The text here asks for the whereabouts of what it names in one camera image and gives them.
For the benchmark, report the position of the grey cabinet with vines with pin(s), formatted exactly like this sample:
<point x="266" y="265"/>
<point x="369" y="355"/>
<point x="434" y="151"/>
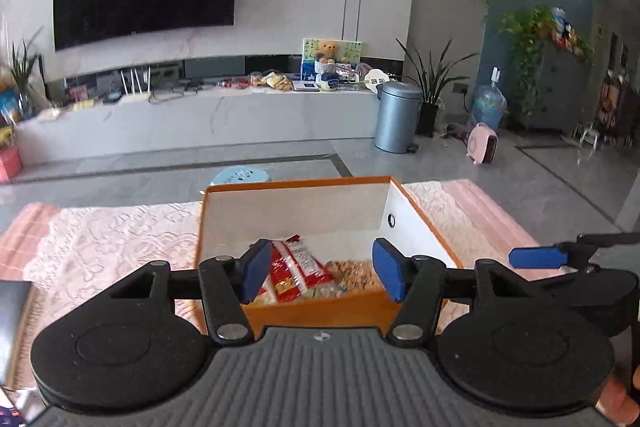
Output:
<point x="550" y="65"/>

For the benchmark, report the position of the smartphone on stand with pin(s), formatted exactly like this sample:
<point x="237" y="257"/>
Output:
<point x="12" y="413"/>

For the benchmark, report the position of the left potted plant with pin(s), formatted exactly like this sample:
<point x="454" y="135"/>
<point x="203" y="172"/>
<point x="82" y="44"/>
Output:
<point x="23" y="59"/>

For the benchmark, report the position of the white TV console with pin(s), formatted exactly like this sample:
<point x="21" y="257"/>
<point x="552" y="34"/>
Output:
<point x="214" y="117"/>

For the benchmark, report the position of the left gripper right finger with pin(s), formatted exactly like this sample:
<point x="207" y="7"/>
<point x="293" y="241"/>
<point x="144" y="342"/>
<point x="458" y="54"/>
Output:
<point x="417" y="284"/>

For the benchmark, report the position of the black notebook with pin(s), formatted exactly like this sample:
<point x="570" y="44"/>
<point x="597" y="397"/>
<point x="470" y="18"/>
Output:
<point x="15" y="301"/>

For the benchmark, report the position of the teddy bear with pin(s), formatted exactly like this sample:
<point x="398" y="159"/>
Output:
<point x="326" y="51"/>

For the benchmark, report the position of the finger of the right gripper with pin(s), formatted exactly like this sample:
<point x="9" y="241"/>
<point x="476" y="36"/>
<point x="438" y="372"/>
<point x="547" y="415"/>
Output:
<point x="575" y="255"/>

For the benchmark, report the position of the light blue plastic stool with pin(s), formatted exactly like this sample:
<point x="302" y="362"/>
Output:
<point x="240" y="174"/>

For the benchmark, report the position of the grey metal trash bin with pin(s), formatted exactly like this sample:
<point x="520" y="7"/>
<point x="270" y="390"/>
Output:
<point x="398" y="116"/>

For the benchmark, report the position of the potted green plant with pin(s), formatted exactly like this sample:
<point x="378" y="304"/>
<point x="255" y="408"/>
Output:
<point x="432" y="77"/>

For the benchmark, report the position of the pink small heater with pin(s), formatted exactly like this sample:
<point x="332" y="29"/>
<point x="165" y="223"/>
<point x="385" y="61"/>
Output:
<point x="482" y="144"/>

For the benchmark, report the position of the white wifi router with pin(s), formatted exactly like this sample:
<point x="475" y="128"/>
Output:
<point x="136" y="85"/>

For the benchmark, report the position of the blue water jug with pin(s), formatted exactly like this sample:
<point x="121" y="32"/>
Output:
<point x="489" y="103"/>

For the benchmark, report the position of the pink lace tablecloth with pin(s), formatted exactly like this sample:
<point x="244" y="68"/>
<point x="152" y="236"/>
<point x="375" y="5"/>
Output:
<point x="70" y="254"/>

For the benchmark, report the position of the pink storage box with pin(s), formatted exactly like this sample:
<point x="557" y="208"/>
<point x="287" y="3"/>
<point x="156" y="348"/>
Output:
<point x="10" y="163"/>

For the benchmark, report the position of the orange noodle snack bag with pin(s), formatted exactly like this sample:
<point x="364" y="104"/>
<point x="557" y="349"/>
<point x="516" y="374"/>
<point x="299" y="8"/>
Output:
<point x="341" y="278"/>

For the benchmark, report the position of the red snack packet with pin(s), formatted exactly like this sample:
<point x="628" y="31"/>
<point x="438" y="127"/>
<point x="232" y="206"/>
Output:
<point x="295" y="274"/>

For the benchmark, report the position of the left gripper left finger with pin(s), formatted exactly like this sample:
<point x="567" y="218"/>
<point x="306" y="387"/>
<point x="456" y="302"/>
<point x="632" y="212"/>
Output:
<point x="226" y="285"/>

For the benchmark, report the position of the person right hand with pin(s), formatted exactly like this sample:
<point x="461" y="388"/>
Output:
<point x="616" y="404"/>

